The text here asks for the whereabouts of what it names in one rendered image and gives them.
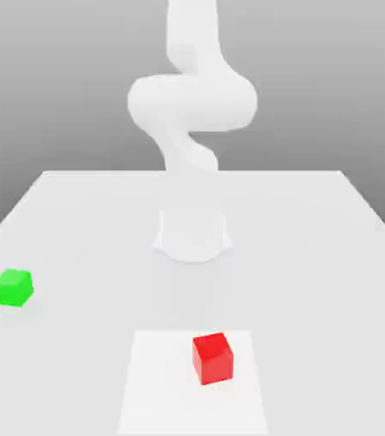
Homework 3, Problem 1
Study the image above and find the small red cube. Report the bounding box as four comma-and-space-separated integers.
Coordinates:
192, 331, 235, 387

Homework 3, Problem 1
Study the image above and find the small green cube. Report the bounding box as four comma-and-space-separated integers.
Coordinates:
0, 267, 36, 307

